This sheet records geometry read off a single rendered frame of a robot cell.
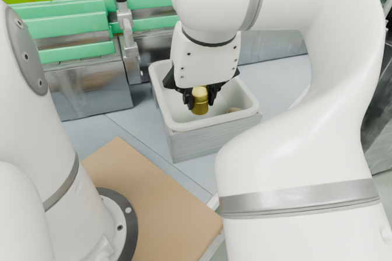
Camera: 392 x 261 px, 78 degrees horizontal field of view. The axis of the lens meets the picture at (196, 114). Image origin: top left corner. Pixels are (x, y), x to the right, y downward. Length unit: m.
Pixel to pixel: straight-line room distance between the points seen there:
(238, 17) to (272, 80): 0.50
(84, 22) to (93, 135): 0.22
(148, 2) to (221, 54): 0.29
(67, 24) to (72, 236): 0.35
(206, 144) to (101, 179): 0.19
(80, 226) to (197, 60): 0.24
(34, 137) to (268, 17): 0.19
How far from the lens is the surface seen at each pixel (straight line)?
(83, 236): 0.30
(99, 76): 0.52
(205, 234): 0.37
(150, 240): 0.37
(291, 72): 0.74
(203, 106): 0.45
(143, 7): 0.59
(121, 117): 0.56
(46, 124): 0.20
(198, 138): 0.42
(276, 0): 0.20
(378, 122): 1.13
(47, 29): 0.51
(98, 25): 0.50
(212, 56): 0.34
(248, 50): 0.71
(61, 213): 0.26
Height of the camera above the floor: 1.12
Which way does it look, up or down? 42 degrees down
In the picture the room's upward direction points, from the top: straight up
